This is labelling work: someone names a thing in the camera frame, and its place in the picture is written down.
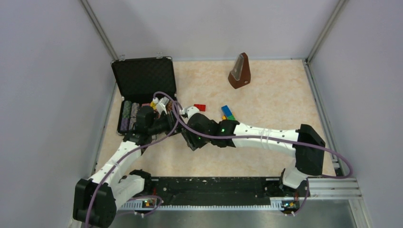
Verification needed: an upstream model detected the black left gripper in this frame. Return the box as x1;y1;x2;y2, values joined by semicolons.
148;110;187;136

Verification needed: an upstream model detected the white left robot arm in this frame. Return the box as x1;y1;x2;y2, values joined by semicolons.
72;106;178;228

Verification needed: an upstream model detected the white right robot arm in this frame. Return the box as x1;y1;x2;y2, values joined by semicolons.
182;113;326;196

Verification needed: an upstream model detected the red toy brick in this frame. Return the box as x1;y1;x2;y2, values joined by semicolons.
194;104;206;112

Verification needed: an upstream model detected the colourful toy brick train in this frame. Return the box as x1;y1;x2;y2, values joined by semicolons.
221;105;236;120

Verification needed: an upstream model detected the black poker chip case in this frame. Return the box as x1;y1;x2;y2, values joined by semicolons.
111;57;177;135

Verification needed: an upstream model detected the brown wooden metronome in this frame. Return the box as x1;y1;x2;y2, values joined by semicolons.
228;52;251;89

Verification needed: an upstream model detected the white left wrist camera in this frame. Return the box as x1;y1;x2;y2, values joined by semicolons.
152;96;170;114

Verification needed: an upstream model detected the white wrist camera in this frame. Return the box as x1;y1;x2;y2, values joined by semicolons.
152;96;170;114
179;106;200;119

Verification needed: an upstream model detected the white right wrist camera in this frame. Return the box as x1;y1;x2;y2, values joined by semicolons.
179;106;200;119

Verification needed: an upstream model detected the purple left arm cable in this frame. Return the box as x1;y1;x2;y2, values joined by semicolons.
84;91;182;228

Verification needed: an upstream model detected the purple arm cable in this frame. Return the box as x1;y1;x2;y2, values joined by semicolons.
84;91;182;228
171;100;354;216

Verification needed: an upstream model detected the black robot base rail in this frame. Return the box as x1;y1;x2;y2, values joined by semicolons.
104;170;311;216

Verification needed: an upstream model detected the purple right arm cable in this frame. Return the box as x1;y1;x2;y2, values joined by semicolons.
171;100;354;216

